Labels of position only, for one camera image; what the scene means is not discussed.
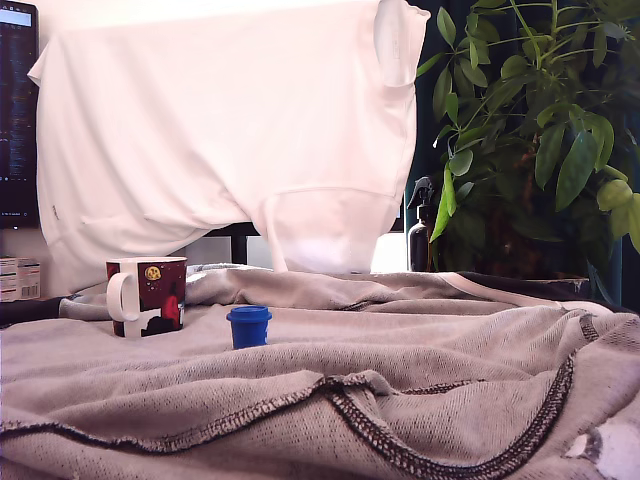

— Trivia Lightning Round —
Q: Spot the red picture coffee mug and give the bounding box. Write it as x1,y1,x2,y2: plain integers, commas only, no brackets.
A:
105,256,189,339

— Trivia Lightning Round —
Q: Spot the blue coffee capsule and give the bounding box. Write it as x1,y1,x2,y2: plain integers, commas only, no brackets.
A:
225,305,274,350

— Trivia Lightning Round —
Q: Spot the black stand frame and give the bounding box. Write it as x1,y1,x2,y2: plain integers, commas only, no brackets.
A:
205,222,261,271

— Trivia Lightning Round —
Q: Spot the black cloth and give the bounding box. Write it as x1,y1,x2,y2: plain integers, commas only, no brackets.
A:
0,296,65,329

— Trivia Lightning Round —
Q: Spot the black spray bottle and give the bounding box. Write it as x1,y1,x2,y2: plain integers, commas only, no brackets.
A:
406,175,434,272

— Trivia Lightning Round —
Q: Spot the white shirt draped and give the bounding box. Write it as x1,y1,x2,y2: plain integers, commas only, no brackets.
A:
27,0,432,296

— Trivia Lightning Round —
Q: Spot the black computer monitor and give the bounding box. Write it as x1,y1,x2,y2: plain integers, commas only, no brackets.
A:
0,0,41,230

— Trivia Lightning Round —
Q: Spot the green leafy houseplant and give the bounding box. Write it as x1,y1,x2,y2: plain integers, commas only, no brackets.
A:
415,0,640,281

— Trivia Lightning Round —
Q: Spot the white printed cardboard box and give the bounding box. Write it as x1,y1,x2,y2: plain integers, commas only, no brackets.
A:
0,256,42,303

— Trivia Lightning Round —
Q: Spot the grey sweatshirt cloth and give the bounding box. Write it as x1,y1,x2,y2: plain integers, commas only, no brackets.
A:
0,263,640,480

